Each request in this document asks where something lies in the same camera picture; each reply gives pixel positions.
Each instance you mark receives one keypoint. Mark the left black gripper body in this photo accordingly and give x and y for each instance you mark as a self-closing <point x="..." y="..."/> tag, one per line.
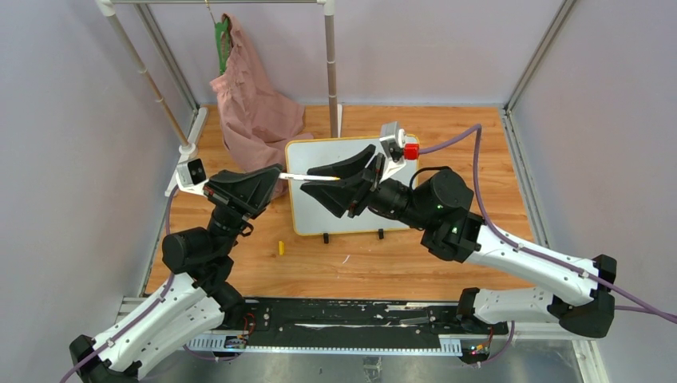
<point x="223" y="196"/>

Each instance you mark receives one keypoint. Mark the pink cloth garment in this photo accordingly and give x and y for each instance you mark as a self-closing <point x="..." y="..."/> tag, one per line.
<point x="257" y="122"/>

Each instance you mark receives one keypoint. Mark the green clothes hanger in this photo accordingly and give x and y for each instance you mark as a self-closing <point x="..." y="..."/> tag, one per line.
<point x="222" y="29"/>

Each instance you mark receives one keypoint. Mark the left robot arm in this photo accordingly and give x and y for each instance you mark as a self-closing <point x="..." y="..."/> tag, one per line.
<point x="196" y="297"/>

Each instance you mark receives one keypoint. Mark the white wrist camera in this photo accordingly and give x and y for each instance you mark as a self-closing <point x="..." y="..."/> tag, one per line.
<point x="191" y="176"/>
<point x="390" y="160"/>

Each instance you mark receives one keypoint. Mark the yellow framed whiteboard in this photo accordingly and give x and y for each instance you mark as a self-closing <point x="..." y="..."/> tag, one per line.
<point x="309" y="216"/>

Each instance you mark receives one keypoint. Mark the white clothes rack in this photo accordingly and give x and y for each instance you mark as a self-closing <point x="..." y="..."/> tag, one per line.
<point x="188" y="141"/>

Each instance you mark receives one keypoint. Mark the aluminium frame post left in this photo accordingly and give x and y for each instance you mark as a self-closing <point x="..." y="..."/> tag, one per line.
<point x="166" y="54"/>

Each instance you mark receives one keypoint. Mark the white marker pen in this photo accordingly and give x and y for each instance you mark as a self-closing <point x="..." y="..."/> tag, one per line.
<point x="306" y="178"/>

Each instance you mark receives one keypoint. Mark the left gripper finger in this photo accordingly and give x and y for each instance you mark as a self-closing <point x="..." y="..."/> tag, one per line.
<point x="260" y="198"/>
<point x="262" y="178"/>

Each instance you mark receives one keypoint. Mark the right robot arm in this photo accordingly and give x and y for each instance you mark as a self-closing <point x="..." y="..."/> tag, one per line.
<point x="572" y="292"/>

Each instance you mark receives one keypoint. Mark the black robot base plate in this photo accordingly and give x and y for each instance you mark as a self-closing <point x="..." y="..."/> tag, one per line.
<point x="362" y="327"/>

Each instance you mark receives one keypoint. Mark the aluminium frame post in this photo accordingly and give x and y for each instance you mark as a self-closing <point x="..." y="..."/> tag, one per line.
<point x="520" y="161"/>
<point x="166" y="54"/>

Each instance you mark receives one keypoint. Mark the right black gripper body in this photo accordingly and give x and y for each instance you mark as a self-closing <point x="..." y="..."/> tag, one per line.
<point x="374" y="177"/>

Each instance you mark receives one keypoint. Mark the aluminium frame post right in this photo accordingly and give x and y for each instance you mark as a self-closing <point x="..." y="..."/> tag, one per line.
<point x="520" y="161"/>

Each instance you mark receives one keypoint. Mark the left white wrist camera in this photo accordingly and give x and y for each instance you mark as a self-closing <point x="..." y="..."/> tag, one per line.
<point x="191" y="176"/>

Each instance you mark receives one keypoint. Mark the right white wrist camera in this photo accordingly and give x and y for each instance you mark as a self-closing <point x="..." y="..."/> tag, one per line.
<point x="390" y="160"/>

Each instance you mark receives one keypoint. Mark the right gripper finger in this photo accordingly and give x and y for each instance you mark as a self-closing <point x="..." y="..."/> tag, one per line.
<point x="340" y="197"/>
<point x="345" y="168"/>

